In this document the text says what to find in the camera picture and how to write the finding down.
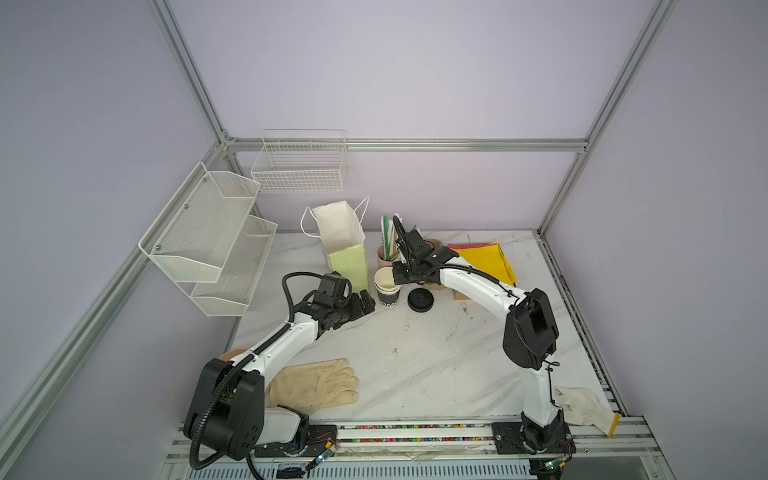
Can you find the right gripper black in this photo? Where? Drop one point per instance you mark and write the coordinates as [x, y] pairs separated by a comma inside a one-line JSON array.
[[398, 279]]

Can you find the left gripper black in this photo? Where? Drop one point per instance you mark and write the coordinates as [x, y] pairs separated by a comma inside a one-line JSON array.
[[357, 309]]

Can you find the black plastic cup lid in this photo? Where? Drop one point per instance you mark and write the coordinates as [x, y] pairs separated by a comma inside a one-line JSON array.
[[420, 300]]

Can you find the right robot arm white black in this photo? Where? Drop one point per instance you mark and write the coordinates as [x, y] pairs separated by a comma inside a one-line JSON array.
[[530, 329]]

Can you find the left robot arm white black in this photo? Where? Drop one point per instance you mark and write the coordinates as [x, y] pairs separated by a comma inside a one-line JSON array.
[[228, 415]]

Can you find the black paper coffee cup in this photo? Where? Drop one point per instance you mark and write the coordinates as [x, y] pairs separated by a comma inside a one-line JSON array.
[[387, 290]]

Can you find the green paper takeout bag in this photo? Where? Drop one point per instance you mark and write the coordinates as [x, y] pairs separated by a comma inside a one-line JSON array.
[[339, 228]]

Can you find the white wrapped straw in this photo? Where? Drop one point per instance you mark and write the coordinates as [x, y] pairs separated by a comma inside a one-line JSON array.
[[392, 251]]

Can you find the green wrapped straw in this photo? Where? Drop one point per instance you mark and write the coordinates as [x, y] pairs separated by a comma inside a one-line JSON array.
[[384, 228]]

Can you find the pink straw holder cup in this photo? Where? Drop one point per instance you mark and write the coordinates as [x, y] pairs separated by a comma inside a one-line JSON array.
[[383, 261]]

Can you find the yellow napkin stack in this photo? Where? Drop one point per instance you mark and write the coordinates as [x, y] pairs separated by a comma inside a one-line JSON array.
[[488, 257]]

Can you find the cream leather work glove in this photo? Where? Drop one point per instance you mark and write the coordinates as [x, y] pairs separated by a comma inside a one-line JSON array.
[[311, 387]]

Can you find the white mesh shelf lower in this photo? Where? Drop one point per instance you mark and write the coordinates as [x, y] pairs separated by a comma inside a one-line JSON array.
[[232, 294]]

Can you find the white mesh shelf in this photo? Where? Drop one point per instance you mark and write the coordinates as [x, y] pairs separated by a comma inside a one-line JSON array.
[[232, 294], [194, 236]]

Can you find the brown bowl with green bits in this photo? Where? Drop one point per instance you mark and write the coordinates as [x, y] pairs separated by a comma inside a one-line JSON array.
[[231, 354]]

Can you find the white mesh shelf upper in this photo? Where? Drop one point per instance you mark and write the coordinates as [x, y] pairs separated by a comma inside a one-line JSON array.
[[194, 236]]

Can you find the white cloth glove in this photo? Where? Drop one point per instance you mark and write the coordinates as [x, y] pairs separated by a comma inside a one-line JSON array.
[[582, 407]]

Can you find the white wire basket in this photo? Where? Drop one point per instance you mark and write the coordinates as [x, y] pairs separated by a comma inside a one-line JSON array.
[[301, 161]]

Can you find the aluminium mounting rail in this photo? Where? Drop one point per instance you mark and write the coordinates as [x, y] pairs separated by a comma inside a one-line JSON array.
[[424, 440]]

